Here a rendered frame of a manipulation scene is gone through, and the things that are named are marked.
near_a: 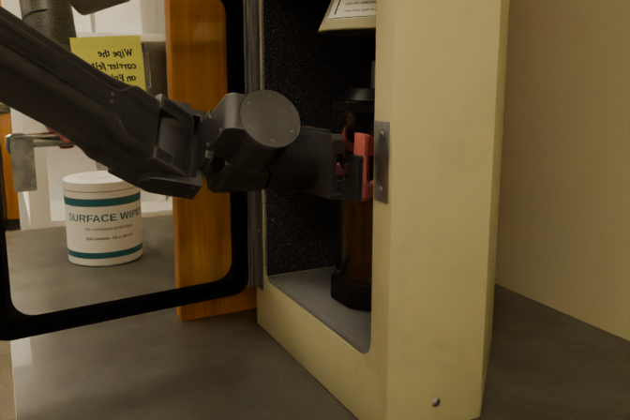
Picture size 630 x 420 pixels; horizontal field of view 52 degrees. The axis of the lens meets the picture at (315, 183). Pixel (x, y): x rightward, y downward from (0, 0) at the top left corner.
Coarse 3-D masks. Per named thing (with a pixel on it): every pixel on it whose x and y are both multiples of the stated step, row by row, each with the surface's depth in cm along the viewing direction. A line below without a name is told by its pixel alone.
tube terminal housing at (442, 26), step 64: (384, 0) 53; (448, 0) 53; (384, 64) 53; (448, 64) 55; (448, 128) 56; (448, 192) 57; (384, 256) 56; (448, 256) 58; (384, 320) 57; (448, 320) 59; (384, 384) 58; (448, 384) 60
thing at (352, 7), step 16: (336, 0) 65; (352, 0) 62; (368, 0) 61; (336, 16) 64; (352, 16) 62; (368, 16) 61; (320, 32) 67; (336, 32) 73; (352, 32) 75; (368, 32) 76
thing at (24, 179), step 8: (24, 136) 65; (32, 136) 65; (16, 144) 64; (24, 144) 65; (32, 144) 66; (16, 152) 65; (24, 152) 65; (32, 152) 66; (16, 160) 65; (24, 160) 65; (32, 160) 66; (16, 168) 65; (24, 168) 65; (32, 168) 66; (16, 176) 65; (24, 176) 66; (32, 176) 66; (16, 184) 65; (24, 184) 66; (32, 184) 66
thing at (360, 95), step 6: (372, 66) 70; (372, 72) 70; (372, 78) 70; (372, 84) 70; (348, 90) 70; (354, 90) 68; (360, 90) 68; (366, 90) 67; (372, 90) 67; (348, 96) 69; (354, 96) 68; (360, 96) 67; (366, 96) 67; (372, 96) 67
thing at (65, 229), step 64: (0, 0) 63; (64, 0) 66; (128, 0) 70; (192, 0) 74; (128, 64) 71; (192, 64) 75; (0, 128) 65; (64, 192) 69; (128, 192) 73; (64, 256) 70; (128, 256) 74; (192, 256) 79
